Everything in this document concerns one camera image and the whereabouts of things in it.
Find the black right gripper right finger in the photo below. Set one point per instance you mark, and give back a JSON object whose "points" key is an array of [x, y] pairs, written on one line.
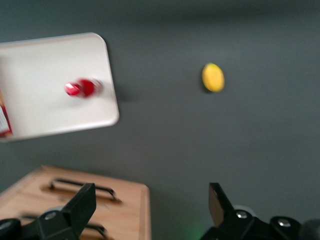
{"points": [[221, 207]]}

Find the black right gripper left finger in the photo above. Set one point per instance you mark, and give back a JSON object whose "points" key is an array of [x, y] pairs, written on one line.
{"points": [[75, 210]]}

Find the red coke bottle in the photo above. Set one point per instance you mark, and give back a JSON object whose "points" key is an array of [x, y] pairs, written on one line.
{"points": [[85, 88]]}

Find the white rectangular tray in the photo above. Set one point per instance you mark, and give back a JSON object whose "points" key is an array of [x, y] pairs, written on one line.
{"points": [[50, 115]]}

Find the light wooden box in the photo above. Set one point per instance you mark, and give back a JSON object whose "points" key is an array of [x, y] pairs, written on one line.
{"points": [[125, 215]]}

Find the red printed carton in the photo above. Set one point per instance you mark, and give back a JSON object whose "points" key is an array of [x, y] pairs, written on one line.
{"points": [[4, 120]]}

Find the yellow lemon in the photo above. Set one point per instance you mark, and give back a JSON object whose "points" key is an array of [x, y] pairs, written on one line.
{"points": [[213, 78]]}

